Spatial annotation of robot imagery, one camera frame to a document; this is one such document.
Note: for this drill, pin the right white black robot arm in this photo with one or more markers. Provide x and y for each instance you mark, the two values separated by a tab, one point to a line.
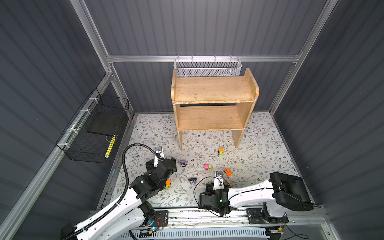
281	192

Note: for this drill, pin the floral patterned table mat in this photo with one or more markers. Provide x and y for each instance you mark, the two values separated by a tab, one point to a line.
262	151

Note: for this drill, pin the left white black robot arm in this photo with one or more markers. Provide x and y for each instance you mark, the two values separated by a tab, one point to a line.
130	210

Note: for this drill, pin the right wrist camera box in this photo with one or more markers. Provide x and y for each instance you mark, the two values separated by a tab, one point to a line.
218	181

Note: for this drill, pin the light purple toy figure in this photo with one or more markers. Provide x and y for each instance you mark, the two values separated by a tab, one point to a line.
183	163

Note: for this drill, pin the yellow green marker strip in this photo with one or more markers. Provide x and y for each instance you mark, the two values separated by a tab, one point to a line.
110	147

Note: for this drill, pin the pink green toy car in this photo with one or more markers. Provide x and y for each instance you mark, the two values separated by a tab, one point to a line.
208	167

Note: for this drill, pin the wooden two-tier shelf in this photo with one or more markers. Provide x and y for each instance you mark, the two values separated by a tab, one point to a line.
214	104

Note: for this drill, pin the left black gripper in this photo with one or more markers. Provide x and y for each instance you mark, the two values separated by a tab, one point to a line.
150	167

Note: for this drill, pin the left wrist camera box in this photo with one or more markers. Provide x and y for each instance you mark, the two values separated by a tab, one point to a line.
158	156

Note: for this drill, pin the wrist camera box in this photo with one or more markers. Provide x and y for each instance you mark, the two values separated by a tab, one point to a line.
158	156
218	181

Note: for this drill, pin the white ventilated cable duct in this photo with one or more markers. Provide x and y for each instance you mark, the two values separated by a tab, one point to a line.
205	233

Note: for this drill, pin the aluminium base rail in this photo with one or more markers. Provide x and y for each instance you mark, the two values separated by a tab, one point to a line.
176	217

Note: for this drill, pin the orange green toy car near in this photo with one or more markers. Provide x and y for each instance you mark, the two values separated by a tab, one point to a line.
168	184

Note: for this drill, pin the white wire mesh basket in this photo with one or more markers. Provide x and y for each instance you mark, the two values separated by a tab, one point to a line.
207	67

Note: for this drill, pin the orange green toy truck far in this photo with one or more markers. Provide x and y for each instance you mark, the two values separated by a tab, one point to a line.
221	152

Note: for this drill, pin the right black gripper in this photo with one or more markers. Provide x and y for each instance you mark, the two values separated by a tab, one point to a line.
208	190

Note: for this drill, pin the black wire wall basket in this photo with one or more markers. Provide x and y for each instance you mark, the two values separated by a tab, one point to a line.
100	118

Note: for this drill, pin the black purple toy figure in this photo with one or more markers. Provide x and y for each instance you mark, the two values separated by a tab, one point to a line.
192	181

